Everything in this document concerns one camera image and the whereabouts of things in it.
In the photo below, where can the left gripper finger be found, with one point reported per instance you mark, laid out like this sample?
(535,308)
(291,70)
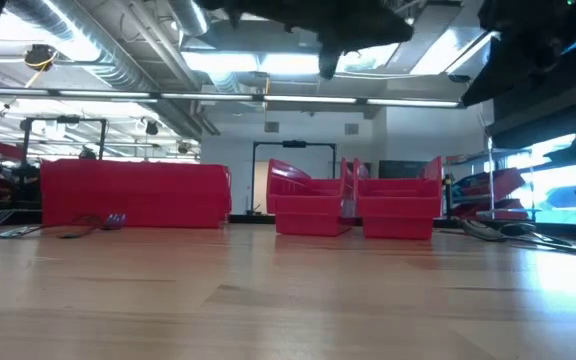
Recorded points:
(329,62)
(388,27)

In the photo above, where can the red plastic bin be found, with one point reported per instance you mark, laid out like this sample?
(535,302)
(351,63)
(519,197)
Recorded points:
(398,210)
(308,210)
(133,192)

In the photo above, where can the black metal spoon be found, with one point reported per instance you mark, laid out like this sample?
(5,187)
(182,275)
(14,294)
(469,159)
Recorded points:
(515,229)
(480,231)

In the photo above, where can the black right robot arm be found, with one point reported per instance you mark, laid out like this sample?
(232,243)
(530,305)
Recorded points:
(533,50)

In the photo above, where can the long ceiling light strip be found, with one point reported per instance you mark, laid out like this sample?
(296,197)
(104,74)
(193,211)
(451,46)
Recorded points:
(308,99)

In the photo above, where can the black shelf board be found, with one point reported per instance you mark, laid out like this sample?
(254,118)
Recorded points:
(533,135)

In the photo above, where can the black ceiling lamp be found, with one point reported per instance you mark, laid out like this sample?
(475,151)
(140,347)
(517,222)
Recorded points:
(152,129)

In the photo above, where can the red tilted storage bin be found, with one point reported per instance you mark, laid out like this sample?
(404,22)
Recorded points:
(498,209)
(503,182)

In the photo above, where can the bright window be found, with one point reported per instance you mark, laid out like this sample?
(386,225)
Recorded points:
(558,195)

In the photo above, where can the person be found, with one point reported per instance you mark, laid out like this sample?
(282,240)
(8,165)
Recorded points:
(87,153)

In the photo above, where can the silver rectangular duct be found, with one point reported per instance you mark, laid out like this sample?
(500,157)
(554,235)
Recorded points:
(443,50)

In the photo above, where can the grey wall vent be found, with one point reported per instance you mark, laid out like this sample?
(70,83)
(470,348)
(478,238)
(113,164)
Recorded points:
(271,127)
(351,129)

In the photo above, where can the silver spiral ventilation duct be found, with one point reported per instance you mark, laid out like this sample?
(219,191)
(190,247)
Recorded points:
(190,17)
(103,55)

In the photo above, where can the black rig frame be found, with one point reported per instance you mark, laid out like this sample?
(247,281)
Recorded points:
(68,120)

